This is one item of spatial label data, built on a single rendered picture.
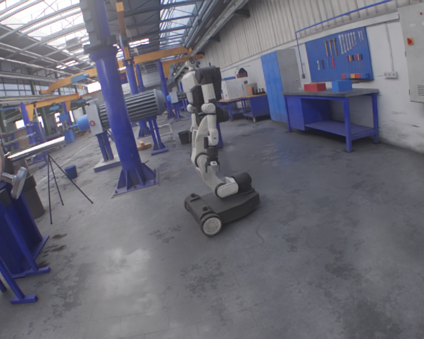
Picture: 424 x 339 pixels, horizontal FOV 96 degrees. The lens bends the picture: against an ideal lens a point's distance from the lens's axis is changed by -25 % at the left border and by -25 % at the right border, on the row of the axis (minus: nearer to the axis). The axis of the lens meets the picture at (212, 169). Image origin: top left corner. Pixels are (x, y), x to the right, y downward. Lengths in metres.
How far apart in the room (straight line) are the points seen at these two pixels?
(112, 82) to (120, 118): 0.54
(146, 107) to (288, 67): 3.32
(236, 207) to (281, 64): 4.21
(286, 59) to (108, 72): 3.85
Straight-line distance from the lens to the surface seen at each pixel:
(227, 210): 2.23
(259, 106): 7.28
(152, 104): 5.67
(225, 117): 2.23
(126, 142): 3.81
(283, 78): 5.87
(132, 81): 9.31
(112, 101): 3.79
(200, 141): 2.16
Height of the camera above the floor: 1.21
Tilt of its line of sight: 18 degrees down
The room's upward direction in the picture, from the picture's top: 12 degrees counter-clockwise
